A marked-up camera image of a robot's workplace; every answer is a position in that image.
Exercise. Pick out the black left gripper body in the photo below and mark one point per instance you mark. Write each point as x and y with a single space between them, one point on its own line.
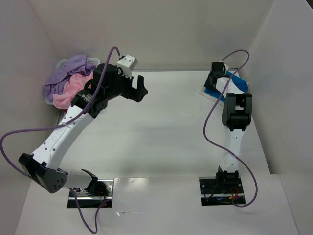
132 90

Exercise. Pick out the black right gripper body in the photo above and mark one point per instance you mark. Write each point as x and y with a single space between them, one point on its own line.
211 82

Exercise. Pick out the blue t shirt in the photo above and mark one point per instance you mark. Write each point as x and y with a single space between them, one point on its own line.
238 82

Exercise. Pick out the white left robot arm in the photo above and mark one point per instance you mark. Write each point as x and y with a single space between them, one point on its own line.
43 164

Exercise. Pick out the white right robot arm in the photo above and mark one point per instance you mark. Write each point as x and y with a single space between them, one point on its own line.
236 117

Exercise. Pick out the white folded t shirt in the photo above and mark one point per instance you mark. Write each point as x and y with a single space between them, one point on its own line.
214 95

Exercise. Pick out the white plastic laundry basket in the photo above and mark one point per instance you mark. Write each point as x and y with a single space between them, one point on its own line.
58 80

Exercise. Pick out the pink t shirt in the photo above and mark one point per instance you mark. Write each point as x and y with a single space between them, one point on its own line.
75 84

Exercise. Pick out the lavender t shirt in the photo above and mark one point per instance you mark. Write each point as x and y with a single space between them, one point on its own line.
66 73

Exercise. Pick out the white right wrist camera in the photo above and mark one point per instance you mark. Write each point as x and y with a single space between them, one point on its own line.
226 67

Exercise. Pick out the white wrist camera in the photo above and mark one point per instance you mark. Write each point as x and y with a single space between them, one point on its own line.
226 67
127 64

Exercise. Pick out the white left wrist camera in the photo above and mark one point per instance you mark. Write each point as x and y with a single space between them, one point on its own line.
127 64

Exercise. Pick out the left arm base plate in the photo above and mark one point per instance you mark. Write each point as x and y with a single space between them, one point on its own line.
100 191

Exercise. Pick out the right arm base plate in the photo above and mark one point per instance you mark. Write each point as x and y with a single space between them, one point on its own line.
207 193

